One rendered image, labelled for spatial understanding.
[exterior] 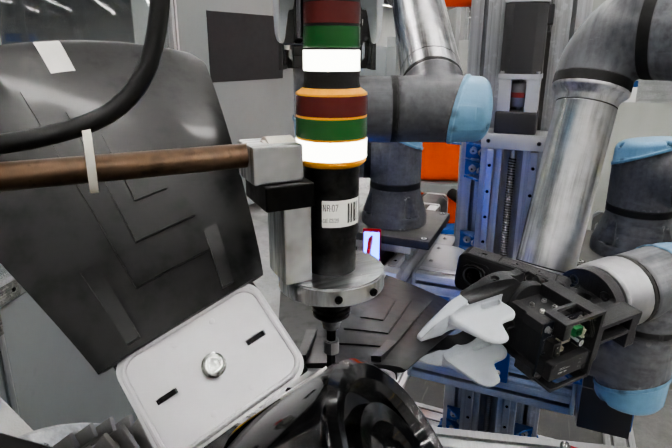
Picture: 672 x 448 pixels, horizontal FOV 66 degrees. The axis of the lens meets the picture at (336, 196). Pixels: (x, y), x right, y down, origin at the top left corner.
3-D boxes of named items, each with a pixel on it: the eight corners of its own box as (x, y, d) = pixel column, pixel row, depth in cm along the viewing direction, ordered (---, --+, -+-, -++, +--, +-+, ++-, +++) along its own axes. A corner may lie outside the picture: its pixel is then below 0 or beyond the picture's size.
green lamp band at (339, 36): (317, 47, 28) (317, 24, 28) (294, 48, 31) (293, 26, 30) (370, 48, 29) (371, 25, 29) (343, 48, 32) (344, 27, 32)
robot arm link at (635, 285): (596, 244, 56) (580, 307, 59) (568, 252, 54) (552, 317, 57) (664, 276, 50) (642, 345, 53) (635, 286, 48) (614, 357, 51)
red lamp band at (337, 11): (317, 22, 28) (316, -2, 27) (293, 25, 30) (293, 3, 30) (371, 24, 29) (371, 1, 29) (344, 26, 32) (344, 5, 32)
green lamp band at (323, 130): (313, 143, 29) (313, 121, 28) (285, 132, 32) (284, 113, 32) (380, 138, 31) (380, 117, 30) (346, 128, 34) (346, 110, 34)
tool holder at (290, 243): (270, 326, 29) (264, 154, 26) (236, 278, 35) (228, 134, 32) (405, 294, 33) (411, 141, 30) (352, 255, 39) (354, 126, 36)
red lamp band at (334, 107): (313, 120, 28) (313, 97, 28) (284, 112, 32) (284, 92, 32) (380, 116, 30) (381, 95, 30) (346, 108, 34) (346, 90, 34)
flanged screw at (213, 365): (224, 379, 30) (226, 377, 27) (200, 379, 29) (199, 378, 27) (226, 354, 30) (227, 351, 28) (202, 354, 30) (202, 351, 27)
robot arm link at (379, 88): (391, 164, 56) (394, 61, 53) (289, 163, 57) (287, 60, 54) (386, 151, 64) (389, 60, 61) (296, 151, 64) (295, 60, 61)
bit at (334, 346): (323, 392, 36) (323, 325, 34) (324, 382, 37) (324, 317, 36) (338, 392, 36) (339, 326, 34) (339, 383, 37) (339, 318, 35)
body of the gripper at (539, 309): (561, 324, 42) (650, 292, 47) (486, 275, 49) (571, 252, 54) (543, 398, 45) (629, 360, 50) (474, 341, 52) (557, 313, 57)
